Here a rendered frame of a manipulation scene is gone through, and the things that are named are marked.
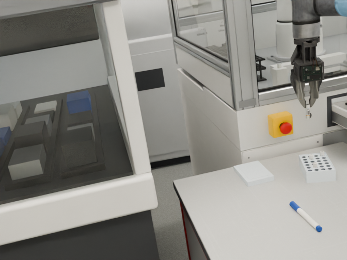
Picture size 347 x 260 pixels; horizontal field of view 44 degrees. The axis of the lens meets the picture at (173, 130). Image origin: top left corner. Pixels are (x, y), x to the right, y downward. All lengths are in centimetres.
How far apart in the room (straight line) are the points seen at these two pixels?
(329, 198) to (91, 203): 65
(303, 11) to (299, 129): 46
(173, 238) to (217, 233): 137
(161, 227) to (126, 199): 145
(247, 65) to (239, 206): 45
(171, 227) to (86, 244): 132
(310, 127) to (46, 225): 93
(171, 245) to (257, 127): 116
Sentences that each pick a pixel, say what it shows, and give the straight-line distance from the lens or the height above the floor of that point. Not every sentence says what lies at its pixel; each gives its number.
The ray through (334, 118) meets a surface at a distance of 157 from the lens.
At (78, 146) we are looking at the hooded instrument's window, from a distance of 111.
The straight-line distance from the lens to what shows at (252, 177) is 135.
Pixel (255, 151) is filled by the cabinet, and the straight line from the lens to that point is 150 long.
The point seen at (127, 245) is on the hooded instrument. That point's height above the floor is 66.
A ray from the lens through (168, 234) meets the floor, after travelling 253.
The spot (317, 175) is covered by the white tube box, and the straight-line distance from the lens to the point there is 133.
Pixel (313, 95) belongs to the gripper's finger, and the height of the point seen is 100.
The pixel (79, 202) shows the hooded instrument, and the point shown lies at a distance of 116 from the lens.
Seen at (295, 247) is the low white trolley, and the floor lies 76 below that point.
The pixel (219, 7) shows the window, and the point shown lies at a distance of 148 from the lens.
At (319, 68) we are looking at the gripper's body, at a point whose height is 109.
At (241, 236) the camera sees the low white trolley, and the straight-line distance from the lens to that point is 112.
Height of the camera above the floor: 140
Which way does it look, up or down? 20 degrees down
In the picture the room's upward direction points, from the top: 9 degrees counter-clockwise
